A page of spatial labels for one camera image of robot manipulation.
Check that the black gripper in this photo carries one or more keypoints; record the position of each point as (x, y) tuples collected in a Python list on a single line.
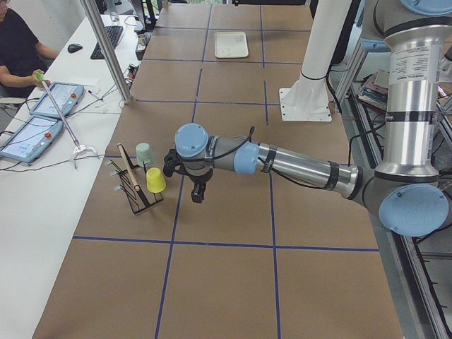
[(198, 176)]

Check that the green cup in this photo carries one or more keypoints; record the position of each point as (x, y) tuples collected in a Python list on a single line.
[(144, 154)]

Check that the yellow cup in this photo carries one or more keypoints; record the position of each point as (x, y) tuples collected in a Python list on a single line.
[(155, 180)]

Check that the cream bear tray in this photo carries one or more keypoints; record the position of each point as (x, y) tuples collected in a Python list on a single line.
[(230, 45)]

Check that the metal cup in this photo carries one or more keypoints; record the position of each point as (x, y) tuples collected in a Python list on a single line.
[(141, 46)]

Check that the grabber reaching stick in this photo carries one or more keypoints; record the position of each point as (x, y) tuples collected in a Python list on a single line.
[(79, 148)]

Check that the black marker pen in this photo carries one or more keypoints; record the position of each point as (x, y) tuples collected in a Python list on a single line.
[(95, 95)]

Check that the upper teach pendant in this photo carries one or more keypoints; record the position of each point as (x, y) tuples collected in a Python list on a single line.
[(66, 95)]

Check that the teach pendant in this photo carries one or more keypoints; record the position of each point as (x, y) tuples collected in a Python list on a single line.
[(32, 139), (66, 95)]

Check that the lower teach pendant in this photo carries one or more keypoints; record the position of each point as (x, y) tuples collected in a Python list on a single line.
[(32, 139)]

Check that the black computer mouse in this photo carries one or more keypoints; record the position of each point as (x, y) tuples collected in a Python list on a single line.
[(73, 48)]

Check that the stack of books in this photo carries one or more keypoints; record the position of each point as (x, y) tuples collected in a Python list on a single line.
[(374, 90)]

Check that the seated person black shirt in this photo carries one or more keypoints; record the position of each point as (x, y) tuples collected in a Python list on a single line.
[(22, 54)]

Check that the black wire cup rack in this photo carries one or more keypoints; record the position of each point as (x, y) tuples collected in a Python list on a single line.
[(129, 184)]

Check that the aluminium frame post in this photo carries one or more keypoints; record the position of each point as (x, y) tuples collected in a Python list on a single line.
[(98, 27)]

